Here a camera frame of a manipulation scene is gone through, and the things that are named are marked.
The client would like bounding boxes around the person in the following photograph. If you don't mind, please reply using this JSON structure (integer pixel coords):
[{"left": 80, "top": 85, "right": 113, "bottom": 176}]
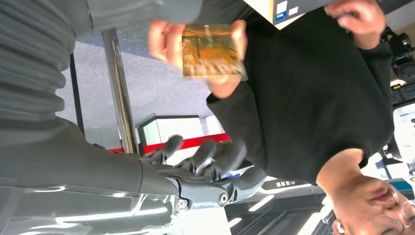
[{"left": 147, "top": 0, "right": 415, "bottom": 235}]

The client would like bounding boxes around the grey laptop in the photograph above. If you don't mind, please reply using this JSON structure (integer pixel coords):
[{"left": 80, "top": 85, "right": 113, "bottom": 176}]
[{"left": 272, "top": 0, "right": 335, "bottom": 25}]

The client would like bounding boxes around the white cabinet black trim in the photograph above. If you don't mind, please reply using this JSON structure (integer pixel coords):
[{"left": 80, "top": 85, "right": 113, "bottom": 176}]
[{"left": 135, "top": 113, "right": 206, "bottom": 153}]

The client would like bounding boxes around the black equipment case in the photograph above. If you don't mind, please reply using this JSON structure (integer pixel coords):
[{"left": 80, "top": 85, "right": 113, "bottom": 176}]
[{"left": 390, "top": 82, "right": 415, "bottom": 108}]

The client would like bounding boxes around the red barrier belt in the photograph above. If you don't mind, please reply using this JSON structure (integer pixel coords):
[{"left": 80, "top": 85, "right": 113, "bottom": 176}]
[{"left": 108, "top": 132, "right": 231, "bottom": 154}]

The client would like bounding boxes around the white machine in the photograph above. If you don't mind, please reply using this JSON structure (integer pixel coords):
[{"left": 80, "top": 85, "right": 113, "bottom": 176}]
[{"left": 392, "top": 103, "right": 415, "bottom": 163}]

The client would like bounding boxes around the black camera on stand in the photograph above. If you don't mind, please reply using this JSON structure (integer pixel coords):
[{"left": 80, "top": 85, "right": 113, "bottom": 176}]
[{"left": 381, "top": 26, "right": 415, "bottom": 82}]

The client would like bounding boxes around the chrome stanchion post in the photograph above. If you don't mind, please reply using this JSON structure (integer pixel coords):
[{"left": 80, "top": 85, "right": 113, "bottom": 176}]
[{"left": 101, "top": 28, "right": 140, "bottom": 155}]

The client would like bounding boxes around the black stanchion post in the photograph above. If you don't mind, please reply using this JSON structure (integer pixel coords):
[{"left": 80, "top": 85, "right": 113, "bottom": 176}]
[{"left": 69, "top": 53, "right": 86, "bottom": 136}]

